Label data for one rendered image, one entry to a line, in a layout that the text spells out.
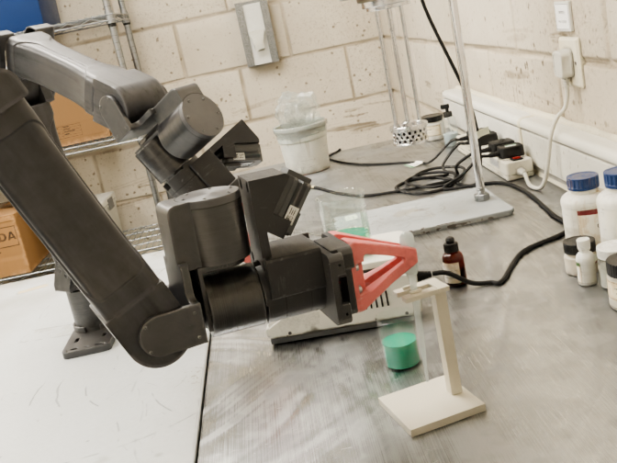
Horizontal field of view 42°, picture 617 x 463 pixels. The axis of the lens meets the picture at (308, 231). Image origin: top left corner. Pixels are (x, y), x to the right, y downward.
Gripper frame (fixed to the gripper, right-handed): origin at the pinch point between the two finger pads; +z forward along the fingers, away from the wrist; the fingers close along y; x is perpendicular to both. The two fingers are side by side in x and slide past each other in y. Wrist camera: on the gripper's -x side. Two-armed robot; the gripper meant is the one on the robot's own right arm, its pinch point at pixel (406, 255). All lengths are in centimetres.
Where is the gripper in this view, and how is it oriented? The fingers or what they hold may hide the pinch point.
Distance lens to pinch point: 77.7
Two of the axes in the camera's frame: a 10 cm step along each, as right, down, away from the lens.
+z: 9.4, -2.2, 2.6
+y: -3.0, -1.9, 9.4
